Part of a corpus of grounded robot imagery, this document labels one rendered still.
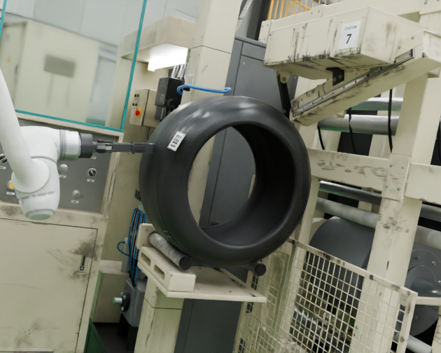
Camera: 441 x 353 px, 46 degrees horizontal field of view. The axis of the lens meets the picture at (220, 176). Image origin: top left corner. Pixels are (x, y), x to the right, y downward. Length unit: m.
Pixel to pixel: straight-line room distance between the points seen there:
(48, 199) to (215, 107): 0.58
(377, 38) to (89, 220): 1.37
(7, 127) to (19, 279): 1.07
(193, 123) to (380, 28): 0.63
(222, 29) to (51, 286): 1.27
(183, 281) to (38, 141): 0.63
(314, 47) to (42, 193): 1.00
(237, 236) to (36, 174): 0.86
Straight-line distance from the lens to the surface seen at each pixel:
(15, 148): 1.41
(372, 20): 1.69
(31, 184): 1.47
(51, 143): 1.59
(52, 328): 2.44
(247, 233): 2.03
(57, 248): 2.33
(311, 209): 2.28
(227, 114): 1.66
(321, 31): 1.86
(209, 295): 1.78
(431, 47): 1.71
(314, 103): 2.02
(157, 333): 2.19
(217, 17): 2.11
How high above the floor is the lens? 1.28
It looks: 3 degrees down
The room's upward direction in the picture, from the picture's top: 11 degrees clockwise
